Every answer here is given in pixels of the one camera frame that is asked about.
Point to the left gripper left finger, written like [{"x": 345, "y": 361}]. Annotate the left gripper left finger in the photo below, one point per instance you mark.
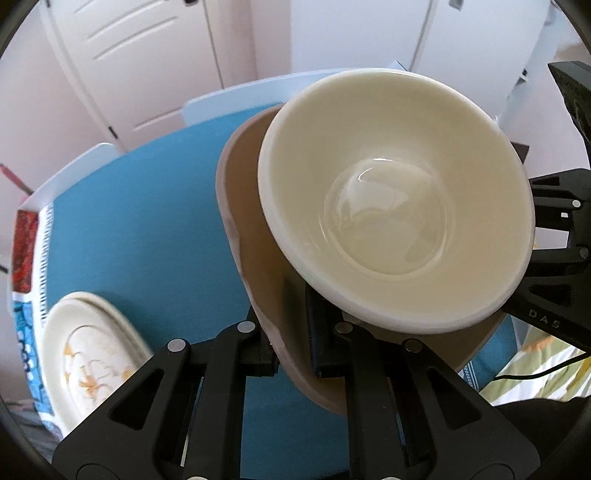
[{"x": 179, "y": 416}]

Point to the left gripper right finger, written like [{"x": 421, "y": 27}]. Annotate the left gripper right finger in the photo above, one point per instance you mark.
[{"x": 410, "y": 415}]

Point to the duck pattern cream plate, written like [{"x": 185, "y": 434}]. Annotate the duck pattern cream plate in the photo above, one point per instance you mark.
[{"x": 87, "y": 349}]

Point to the brown spouted bowl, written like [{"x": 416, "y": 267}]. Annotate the brown spouted bowl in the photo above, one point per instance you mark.
[{"x": 275, "y": 289}]

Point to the cream ribbed bowl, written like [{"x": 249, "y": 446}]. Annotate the cream ribbed bowl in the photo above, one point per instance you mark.
[{"x": 398, "y": 199}]

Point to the blue tablecloth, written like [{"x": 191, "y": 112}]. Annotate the blue tablecloth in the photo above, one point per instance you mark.
[{"x": 145, "y": 234}]

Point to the white wardrobe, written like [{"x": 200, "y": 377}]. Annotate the white wardrobe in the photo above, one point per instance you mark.
[{"x": 478, "y": 47}]

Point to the white door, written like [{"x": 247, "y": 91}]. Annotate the white door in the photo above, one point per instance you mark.
[{"x": 134, "y": 64}]

